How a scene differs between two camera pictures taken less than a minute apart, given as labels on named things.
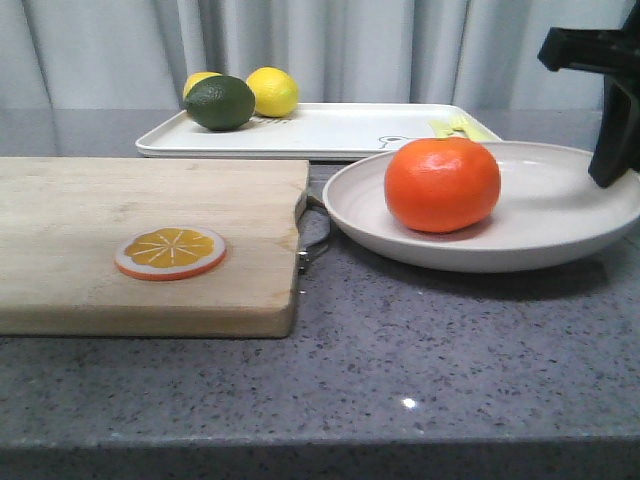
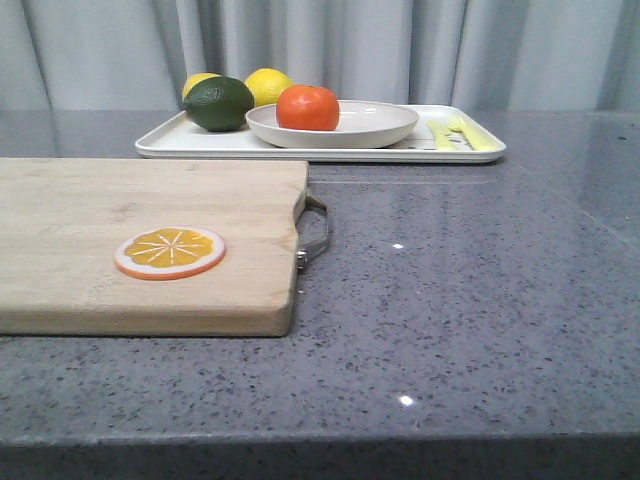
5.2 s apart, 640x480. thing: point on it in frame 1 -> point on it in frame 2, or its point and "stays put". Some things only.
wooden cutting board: x=64 y=220 stays put
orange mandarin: x=436 y=185 -> x=308 y=108
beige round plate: x=550 y=210 -> x=361 y=124
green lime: x=220 y=103 stays put
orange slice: x=170 y=253 stays put
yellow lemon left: x=193 y=79 stays put
